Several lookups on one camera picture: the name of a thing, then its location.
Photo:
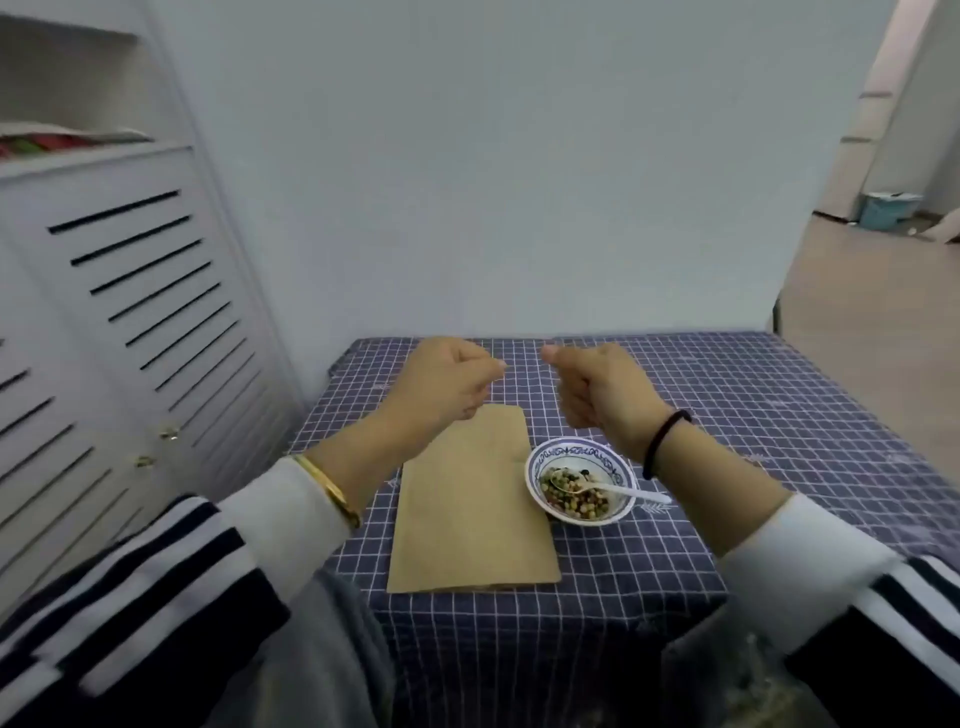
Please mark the person's right hand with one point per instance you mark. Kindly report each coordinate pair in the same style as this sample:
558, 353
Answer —
600, 397

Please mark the person's left hand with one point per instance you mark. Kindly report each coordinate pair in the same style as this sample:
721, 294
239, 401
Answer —
439, 386

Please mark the blue patterned white bowl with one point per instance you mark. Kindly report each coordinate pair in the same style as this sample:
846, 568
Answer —
541, 457

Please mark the white plastic spoon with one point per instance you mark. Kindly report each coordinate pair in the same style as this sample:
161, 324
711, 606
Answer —
630, 491

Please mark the pile of mixed beans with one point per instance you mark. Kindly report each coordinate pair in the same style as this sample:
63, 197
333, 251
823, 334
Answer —
577, 504

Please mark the brown kraft paper pouch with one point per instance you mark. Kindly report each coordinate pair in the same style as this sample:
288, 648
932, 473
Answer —
472, 517

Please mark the person's right forearm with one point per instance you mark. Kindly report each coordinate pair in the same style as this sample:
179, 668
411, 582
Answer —
750, 510

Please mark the person's left forearm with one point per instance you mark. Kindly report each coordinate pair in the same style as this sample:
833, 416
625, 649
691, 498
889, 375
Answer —
225, 570

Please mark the blue checked tablecloth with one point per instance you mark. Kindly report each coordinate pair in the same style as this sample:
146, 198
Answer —
772, 420

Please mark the teal plastic bin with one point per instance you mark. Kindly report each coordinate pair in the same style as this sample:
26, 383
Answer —
889, 211

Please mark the white louvred cabinet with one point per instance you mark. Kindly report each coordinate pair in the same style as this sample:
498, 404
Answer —
90, 360

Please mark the white cardboard piece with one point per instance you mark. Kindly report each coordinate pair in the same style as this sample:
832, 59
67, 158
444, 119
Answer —
943, 229

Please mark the red green packets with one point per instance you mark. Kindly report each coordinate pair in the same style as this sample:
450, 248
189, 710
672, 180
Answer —
60, 141

